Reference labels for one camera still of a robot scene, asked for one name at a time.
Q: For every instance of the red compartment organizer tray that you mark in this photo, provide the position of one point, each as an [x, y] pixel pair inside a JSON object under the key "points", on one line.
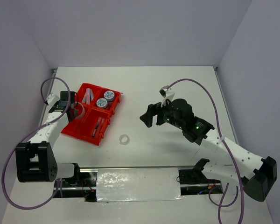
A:
{"points": [[82, 129]]}

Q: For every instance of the small clear tape roll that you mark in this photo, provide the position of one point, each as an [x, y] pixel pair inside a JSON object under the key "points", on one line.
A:
{"points": [[124, 139]]}

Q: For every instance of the pink highlighter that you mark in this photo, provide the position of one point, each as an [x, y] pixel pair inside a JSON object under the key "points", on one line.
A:
{"points": [[87, 96]]}

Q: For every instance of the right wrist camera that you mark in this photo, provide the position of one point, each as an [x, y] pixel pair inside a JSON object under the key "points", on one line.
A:
{"points": [[167, 94]]}

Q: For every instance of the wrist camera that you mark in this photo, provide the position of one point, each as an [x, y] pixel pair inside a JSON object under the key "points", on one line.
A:
{"points": [[167, 94], [51, 100]]}

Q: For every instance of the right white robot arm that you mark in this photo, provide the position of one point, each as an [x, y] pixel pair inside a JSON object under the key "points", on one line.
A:
{"points": [[255, 174]]}

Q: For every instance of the large clear tape roll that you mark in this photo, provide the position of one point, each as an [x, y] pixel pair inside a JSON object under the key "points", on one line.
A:
{"points": [[81, 111]]}

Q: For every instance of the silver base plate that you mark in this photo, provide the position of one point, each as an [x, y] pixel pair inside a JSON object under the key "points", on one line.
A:
{"points": [[139, 184]]}

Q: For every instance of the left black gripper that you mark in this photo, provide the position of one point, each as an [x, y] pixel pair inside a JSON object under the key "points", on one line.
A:
{"points": [[72, 119]]}

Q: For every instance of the red pen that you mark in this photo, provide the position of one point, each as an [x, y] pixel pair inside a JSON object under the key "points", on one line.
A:
{"points": [[96, 127]]}

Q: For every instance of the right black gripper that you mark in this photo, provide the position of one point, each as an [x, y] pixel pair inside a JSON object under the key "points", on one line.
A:
{"points": [[153, 109]]}

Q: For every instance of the blue capped highlighter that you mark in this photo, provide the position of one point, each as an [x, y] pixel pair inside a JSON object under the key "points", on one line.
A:
{"points": [[91, 95]]}

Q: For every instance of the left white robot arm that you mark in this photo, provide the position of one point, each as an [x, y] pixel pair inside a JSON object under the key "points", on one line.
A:
{"points": [[35, 160]]}

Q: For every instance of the blue white bottle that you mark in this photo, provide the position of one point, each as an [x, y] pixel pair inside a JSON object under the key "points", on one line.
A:
{"points": [[109, 96], [102, 103]]}

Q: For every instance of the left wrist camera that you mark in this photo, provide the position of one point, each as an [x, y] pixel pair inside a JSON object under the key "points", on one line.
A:
{"points": [[51, 100]]}

